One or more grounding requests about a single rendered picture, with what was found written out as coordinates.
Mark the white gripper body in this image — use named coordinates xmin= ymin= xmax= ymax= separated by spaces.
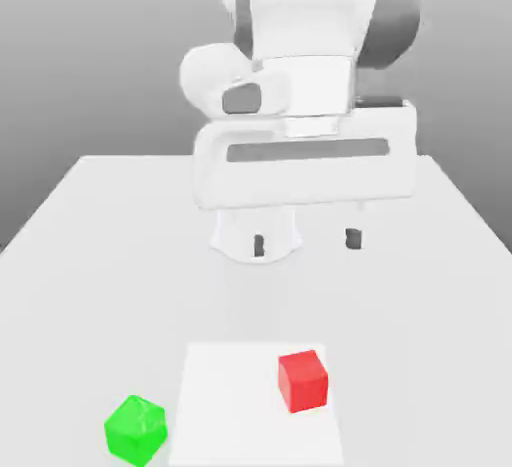
xmin=192 ymin=99 xmax=418 ymax=211

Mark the small red cube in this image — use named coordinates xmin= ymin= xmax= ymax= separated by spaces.
xmin=277 ymin=349 xmax=330 ymax=415

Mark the small green cube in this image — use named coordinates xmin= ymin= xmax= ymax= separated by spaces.
xmin=103 ymin=393 xmax=169 ymax=467

